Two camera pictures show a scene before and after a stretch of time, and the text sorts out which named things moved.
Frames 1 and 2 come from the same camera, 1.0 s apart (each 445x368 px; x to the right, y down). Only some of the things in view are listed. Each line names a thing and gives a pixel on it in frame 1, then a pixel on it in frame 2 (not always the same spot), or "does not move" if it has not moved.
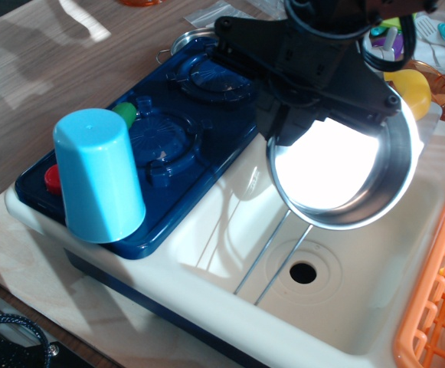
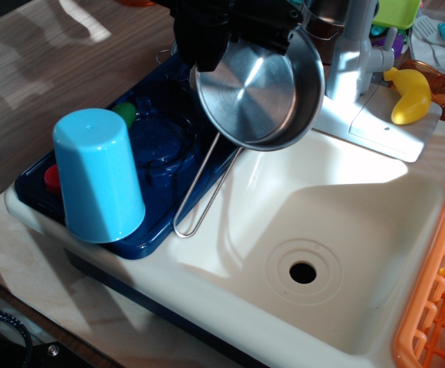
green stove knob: (128, 111) does not move
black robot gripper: (327, 73) → (268, 24)
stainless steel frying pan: (345, 173) → (254, 97)
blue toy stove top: (194, 124) does not move
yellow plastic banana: (413, 89) does not move
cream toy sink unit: (273, 285) does not move
